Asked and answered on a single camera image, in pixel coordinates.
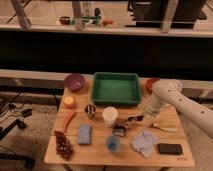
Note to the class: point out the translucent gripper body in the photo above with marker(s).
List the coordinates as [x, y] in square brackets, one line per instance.
[153, 105]

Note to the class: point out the black dish brush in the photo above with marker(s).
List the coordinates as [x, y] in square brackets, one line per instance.
[119, 129]

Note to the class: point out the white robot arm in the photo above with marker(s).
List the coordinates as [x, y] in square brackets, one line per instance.
[169, 91]

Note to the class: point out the red bowl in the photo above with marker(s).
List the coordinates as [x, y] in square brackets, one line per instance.
[149, 84]

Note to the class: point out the purple bowl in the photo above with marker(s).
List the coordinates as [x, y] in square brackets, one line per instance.
[74, 82]

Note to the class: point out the light blue cloth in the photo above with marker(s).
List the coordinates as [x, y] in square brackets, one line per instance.
[144, 142]

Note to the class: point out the white paper cup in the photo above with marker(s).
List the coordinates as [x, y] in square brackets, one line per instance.
[110, 115]

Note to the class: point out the black rectangular block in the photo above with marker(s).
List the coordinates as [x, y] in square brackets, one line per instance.
[173, 149]

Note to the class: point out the green plastic tray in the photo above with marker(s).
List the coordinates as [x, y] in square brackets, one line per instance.
[116, 89]

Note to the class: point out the blue plastic cup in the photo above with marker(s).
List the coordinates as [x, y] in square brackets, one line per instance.
[113, 144]

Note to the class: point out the small metal cup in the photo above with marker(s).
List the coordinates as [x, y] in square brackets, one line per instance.
[90, 111]

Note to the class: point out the wooden table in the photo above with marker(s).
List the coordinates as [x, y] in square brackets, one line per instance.
[97, 154]

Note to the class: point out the blue sponge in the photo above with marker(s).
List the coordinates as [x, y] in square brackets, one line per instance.
[84, 135]

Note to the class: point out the orange carrot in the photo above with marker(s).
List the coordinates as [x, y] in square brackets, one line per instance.
[68, 119]

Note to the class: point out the apple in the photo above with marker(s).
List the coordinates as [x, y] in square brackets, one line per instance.
[69, 102]

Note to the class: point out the bunch of dark grapes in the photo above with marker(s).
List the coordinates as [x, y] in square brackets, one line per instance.
[63, 146]

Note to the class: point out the black office chair base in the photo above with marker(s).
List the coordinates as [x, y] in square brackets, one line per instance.
[29, 162]

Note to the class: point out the wooden handled knife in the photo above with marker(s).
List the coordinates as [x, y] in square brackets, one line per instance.
[168, 128]

